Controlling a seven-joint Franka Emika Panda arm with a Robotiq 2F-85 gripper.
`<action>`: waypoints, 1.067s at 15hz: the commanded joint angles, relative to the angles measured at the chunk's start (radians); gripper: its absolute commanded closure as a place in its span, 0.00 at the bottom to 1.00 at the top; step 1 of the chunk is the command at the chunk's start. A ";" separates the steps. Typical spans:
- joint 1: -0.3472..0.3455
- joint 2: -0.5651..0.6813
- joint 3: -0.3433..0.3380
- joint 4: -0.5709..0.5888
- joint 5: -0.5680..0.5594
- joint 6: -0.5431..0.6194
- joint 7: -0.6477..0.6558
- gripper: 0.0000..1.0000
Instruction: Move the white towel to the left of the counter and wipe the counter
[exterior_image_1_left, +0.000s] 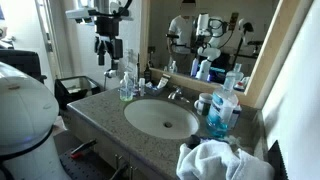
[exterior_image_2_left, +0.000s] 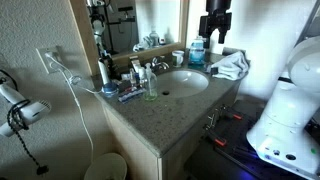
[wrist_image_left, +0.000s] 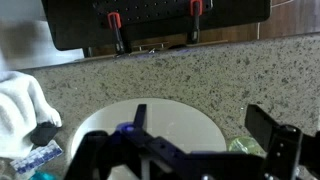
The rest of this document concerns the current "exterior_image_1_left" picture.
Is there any blue mouthwash bottle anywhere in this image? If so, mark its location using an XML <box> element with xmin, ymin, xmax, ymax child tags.
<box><xmin>206</xmin><ymin>76</ymin><xmax>238</xmax><ymax>138</ymax></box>

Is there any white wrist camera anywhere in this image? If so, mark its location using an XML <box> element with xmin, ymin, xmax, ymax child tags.
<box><xmin>65</xmin><ymin>7</ymin><xmax>97</xmax><ymax>24</ymax></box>

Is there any dark slim bottle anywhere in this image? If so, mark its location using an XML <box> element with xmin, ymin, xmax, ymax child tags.
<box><xmin>144</xmin><ymin>63</ymin><xmax>152</xmax><ymax>83</ymax></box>

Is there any red handled tool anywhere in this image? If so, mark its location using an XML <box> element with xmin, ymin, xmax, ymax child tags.
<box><xmin>70</xmin><ymin>139</ymin><xmax>97</xmax><ymax>159</ymax></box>

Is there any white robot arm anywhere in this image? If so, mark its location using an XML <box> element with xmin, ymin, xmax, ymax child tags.
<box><xmin>0</xmin><ymin>63</ymin><xmax>71</xmax><ymax>180</ymax></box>

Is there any black trash bin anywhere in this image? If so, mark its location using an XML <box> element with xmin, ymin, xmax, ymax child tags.
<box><xmin>54</xmin><ymin>76</ymin><xmax>101</xmax><ymax>110</ymax></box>

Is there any white mug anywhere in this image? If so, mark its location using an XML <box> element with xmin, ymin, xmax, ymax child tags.
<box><xmin>194</xmin><ymin>93</ymin><xmax>212</xmax><ymax>116</ymax></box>

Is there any white deodorant stick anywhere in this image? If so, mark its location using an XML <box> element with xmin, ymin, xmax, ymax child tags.
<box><xmin>228</xmin><ymin>104</ymin><xmax>242</xmax><ymax>130</ymax></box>

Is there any small white bottle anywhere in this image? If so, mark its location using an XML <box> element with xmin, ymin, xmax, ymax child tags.
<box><xmin>139</xmin><ymin>78</ymin><xmax>145</xmax><ymax>96</ymax></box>

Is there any white oval sink basin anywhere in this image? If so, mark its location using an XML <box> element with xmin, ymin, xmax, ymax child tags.
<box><xmin>124</xmin><ymin>99</ymin><xmax>200</xmax><ymax>139</ymax></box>

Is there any green hand soap pump bottle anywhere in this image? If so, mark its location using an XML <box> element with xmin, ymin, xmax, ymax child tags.
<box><xmin>120</xmin><ymin>72</ymin><xmax>133</xmax><ymax>101</ymax></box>

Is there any chrome faucet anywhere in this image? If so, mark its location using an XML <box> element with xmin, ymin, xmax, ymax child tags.
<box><xmin>168</xmin><ymin>85</ymin><xmax>189</xmax><ymax>103</ymax></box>

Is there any wood framed mirror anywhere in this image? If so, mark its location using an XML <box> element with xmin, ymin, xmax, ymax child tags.
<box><xmin>139</xmin><ymin>0</ymin><xmax>314</xmax><ymax>109</ymax></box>

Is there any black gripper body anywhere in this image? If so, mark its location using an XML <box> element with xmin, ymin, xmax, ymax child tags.
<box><xmin>94</xmin><ymin>17</ymin><xmax>123</xmax><ymax>60</ymax></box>

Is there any tray of toiletries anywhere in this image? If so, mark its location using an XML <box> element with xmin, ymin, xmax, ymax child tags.
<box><xmin>145</xmin><ymin>74</ymin><xmax>170</xmax><ymax>96</ymax></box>

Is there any white towel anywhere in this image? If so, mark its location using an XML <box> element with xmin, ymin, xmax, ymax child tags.
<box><xmin>176</xmin><ymin>140</ymin><xmax>274</xmax><ymax>180</ymax></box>

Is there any small black round cap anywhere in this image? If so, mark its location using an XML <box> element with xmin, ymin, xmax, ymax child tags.
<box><xmin>186</xmin><ymin>135</ymin><xmax>200</xmax><ymax>149</ymax></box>

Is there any black comb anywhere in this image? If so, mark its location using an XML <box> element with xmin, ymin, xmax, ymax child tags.
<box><xmin>267</xmin><ymin>141</ymin><xmax>289</xmax><ymax>180</ymax></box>

